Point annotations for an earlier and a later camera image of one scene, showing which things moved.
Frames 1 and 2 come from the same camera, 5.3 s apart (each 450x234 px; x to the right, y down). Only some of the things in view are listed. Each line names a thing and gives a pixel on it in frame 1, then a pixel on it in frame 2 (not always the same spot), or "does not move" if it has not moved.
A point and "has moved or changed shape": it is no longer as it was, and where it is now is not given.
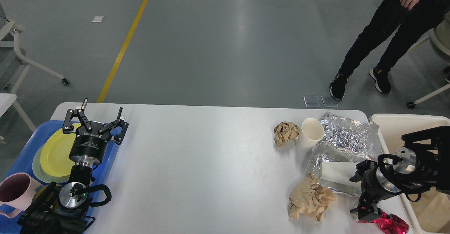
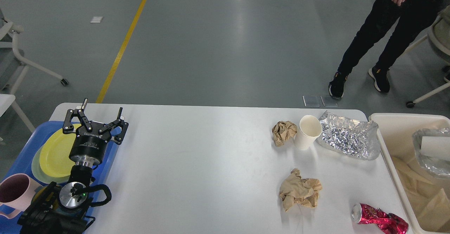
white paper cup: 339,171 has moved or changed shape
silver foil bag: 323,151 has moved or changed shape
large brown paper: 309,199 -> 294,189
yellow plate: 55,157 does not move
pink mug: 17,190 does not move
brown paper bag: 432,210 does not move
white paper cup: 312,131 does not move
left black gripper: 89,146 does not move
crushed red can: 392,225 does not move
